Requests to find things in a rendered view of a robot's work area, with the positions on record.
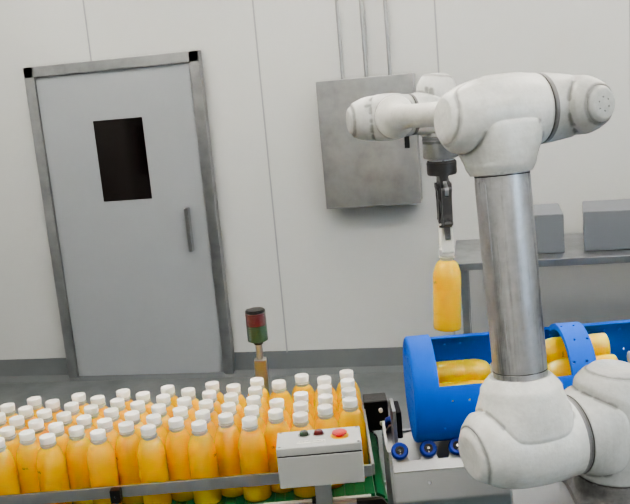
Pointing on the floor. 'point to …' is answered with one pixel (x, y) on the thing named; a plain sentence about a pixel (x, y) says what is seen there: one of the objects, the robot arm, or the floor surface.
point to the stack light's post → (262, 371)
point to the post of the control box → (324, 494)
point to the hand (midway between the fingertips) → (446, 238)
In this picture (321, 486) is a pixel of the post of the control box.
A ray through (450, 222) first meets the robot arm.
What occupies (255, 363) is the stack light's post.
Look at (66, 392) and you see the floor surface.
